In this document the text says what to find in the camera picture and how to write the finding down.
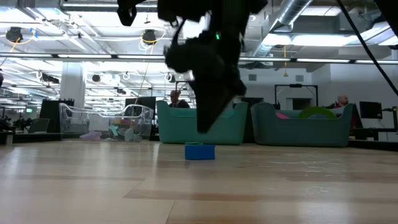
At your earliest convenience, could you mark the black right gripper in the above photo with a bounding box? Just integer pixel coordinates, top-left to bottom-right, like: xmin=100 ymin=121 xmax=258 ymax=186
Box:
xmin=164 ymin=18 xmax=248 ymax=133

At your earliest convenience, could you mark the green tape roll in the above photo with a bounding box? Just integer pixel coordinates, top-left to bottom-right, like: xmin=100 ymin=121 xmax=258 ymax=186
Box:
xmin=298 ymin=106 xmax=338 ymax=120

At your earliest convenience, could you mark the blue mini stapler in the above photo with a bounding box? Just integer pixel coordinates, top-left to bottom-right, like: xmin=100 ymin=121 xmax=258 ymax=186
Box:
xmin=185 ymin=144 xmax=216 ymax=161

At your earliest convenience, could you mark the person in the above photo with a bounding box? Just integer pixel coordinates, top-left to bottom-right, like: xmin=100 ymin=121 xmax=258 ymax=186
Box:
xmin=169 ymin=90 xmax=191 ymax=109
xmin=329 ymin=95 xmax=351 ymax=110

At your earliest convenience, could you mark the teal plastic bin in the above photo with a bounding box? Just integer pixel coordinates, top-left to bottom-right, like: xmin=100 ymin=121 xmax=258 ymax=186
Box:
xmin=156 ymin=100 xmax=249 ymax=146

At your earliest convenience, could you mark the black computer monitor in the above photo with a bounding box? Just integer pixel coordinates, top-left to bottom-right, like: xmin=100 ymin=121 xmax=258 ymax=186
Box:
xmin=124 ymin=96 xmax=157 ymax=125
xmin=359 ymin=101 xmax=384 ymax=120

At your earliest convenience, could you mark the dusty blue plastic bin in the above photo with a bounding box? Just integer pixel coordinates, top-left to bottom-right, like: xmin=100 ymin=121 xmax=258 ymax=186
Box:
xmin=251 ymin=102 xmax=356 ymax=147

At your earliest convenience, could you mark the long ceiling light strip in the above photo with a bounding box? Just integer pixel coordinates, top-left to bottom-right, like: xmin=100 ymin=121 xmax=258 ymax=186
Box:
xmin=0 ymin=52 xmax=398 ymax=65

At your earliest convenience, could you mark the white building column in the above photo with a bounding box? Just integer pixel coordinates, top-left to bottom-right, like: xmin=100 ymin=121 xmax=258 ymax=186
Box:
xmin=60 ymin=61 xmax=86 ymax=110

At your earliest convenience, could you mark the clear plastic bin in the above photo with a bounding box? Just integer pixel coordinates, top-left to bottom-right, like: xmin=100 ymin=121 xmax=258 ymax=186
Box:
xmin=58 ymin=103 xmax=155 ymax=142

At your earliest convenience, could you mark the black office desk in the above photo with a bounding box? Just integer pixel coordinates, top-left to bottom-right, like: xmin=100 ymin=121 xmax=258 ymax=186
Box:
xmin=351 ymin=127 xmax=398 ymax=141

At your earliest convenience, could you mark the black equipment cabinet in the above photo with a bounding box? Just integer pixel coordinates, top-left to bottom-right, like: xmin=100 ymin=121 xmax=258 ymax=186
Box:
xmin=39 ymin=98 xmax=75 ymax=134

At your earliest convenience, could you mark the yellow hanging cord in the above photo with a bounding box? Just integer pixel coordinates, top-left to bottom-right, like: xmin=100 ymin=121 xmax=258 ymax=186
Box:
xmin=282 ymin=45 xmax=289 ymax=78

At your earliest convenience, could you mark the black ceiling cord reel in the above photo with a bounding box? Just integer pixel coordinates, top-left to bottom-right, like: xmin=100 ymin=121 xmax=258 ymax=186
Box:
xmin=142 ymin=29 xmax=157 ymax=46
xmin=5 ymin=26 xmax=24 ymax=44

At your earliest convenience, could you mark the silver ventilation duct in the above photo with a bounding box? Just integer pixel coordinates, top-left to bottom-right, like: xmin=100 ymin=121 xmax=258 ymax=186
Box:
xmin=248 ymin=0 xmax=314 ymax=68

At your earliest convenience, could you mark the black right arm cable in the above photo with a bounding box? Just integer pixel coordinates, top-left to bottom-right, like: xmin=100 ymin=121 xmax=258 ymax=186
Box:
xmin=335 ymin=0 xmax=398 ymax=96

